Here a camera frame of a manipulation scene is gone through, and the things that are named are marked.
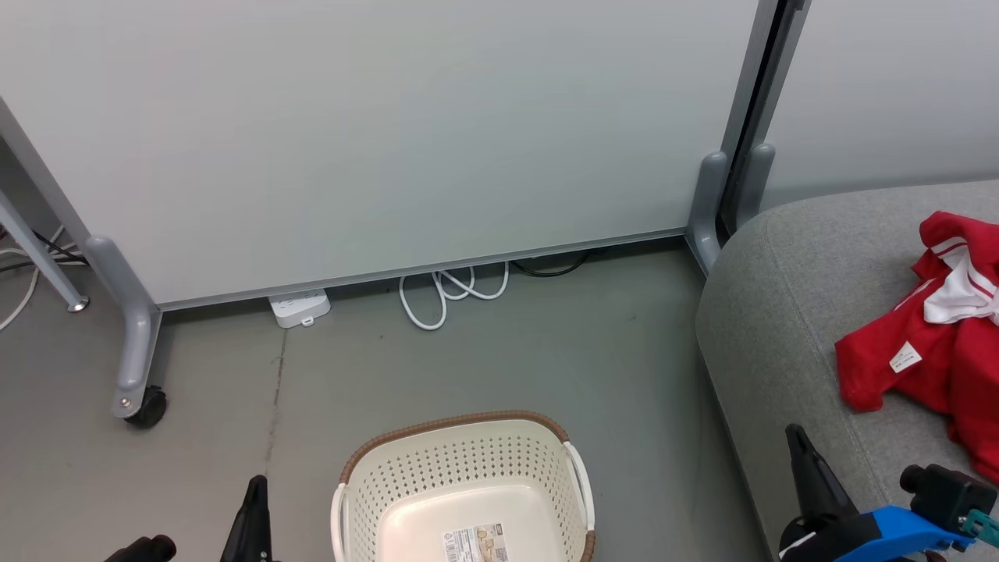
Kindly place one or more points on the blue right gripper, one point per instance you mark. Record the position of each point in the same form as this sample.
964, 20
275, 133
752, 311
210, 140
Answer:
858, 538

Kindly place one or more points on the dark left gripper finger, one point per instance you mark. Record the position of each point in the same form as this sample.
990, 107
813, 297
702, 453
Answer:
251, 523

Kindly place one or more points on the red garment with white stripes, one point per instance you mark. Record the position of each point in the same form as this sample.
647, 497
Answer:
936, 367

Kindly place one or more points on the cream laundry basket brown rim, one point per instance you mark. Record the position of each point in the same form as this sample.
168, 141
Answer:
468, 468

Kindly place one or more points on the printed basket label sticker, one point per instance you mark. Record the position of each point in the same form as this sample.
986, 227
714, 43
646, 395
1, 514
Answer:
474, 544

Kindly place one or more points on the grey fabric sofa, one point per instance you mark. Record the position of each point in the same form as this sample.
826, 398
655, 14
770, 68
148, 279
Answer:
819, 312

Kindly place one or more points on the grey partition foot with caster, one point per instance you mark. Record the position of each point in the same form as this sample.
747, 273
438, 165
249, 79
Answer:
136, 336

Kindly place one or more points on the white power strip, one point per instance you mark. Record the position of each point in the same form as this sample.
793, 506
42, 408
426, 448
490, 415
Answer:
296, 306

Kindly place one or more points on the grey metal table leg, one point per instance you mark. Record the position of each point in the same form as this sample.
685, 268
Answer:
43, 261

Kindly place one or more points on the wide white partition panel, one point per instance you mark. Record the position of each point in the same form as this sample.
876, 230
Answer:
351, 133

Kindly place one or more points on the narrow white partition panel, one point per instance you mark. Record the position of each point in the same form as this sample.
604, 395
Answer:
882, 86

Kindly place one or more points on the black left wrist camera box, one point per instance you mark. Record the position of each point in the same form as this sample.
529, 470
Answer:
148, 549

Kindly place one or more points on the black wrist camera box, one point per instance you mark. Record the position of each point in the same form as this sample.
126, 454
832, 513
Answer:
148, 549
944, 496

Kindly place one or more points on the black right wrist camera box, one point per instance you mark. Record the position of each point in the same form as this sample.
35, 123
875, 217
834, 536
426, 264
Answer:
944, 496

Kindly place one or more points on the teal right camera connector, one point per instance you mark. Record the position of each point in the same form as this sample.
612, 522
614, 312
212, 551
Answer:
985, 527

